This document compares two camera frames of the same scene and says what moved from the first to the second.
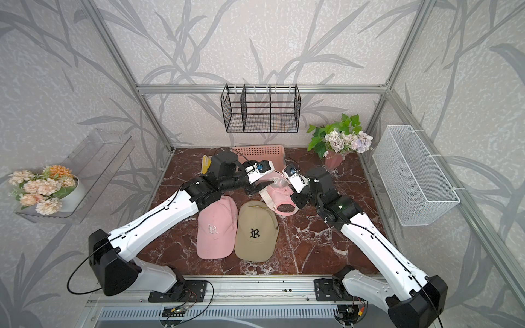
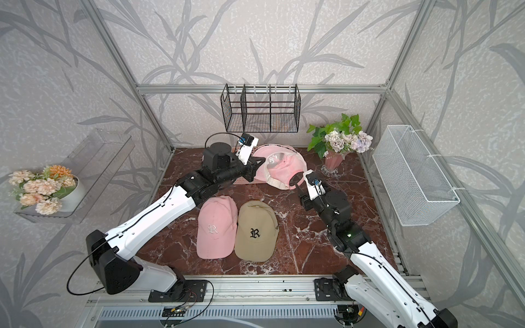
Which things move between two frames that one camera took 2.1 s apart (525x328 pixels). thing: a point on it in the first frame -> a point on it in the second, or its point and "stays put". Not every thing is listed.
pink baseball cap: x=217 y=229 stays put
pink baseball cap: x=278 y=193 -> x=281 y=162
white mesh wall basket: x=416 y=188 stays put
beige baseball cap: x=256 y=231 stays put
